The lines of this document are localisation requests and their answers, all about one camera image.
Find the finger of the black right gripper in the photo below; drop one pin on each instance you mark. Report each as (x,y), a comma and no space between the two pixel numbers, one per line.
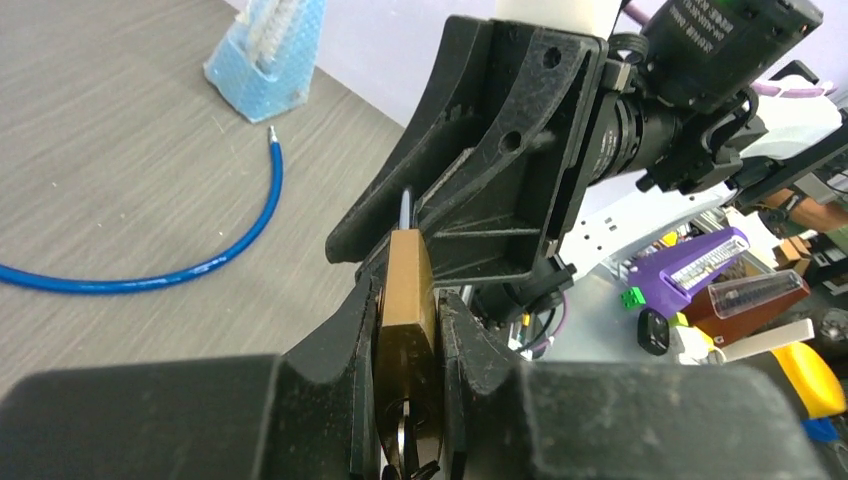
(491,214)
(452,114)

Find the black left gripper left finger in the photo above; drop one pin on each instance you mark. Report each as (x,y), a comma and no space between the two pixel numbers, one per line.
(304,414)

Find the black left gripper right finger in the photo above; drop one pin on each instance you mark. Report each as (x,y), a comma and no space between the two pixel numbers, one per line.
(508,418)

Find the padlock keys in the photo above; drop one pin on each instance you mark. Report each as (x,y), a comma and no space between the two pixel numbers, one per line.
(401,451)

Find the brass padlock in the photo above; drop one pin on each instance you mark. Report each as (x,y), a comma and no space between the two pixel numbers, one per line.
(406,363)

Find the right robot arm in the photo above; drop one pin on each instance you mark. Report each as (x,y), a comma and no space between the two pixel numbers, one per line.
(794,115)

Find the purple metronome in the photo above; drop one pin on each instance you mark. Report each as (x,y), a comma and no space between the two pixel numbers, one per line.
(669,278)

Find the blue mesh bag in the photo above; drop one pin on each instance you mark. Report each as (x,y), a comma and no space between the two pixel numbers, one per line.
(264,64)

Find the brown metronome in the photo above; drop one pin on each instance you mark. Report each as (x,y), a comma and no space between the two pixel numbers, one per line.
(729,311)

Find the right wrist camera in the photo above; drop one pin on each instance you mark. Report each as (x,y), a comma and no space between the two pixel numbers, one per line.
(691,88)

